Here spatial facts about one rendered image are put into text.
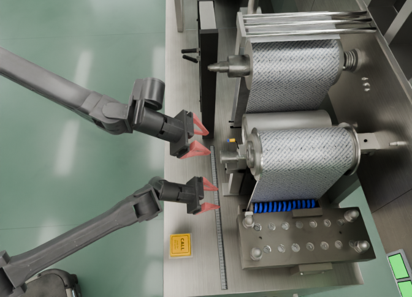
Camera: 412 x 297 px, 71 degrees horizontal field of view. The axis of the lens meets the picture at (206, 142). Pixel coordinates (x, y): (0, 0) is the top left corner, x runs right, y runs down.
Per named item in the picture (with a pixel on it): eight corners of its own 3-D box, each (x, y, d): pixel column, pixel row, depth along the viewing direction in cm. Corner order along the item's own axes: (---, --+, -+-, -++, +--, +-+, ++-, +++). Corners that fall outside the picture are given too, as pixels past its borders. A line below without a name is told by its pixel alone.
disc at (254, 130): (247, 144, 90) (254, 116, 77) (249, 144, 90) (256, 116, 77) (255, 189, 82) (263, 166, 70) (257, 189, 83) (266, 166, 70)
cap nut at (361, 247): (352, 241, 89) (358, 237, 86) (363, 240, 90) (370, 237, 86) (355, 253, 88) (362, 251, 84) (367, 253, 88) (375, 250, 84)
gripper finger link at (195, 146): (201, 166, 75) (171, 157, 70) (199, 142, 79) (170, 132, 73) (219, 155, 71) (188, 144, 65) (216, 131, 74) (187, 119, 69)
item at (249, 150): (251, 164, 75) (247, 171, 82) (259, 163, 75) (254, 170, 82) (248, 137, 78) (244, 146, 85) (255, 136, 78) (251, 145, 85)
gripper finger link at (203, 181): (213, 207, 95) (187, 204, 91) (211, 187, 99) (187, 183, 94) (224, 201, 90) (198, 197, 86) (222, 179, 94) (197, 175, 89)
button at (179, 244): (170, 236, 103) (170, 234, 101) (190, 234, 103) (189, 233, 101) (170, 256, 99) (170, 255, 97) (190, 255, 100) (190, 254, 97)
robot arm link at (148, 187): (146, 222, 81) (134, 195, 79) (135, 211, 91) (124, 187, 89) (183, 201, 86) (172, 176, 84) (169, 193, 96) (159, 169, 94)
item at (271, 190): (249, 201, 97) (257, 179, 81) (318, 197, 98) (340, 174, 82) (249, 203, 97) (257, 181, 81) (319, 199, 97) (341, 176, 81)
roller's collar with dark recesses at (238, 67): (226, 67, 90) (227, 50, 84) (245, 65, 90) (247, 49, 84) (228, 82, 86) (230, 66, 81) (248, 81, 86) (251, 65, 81)
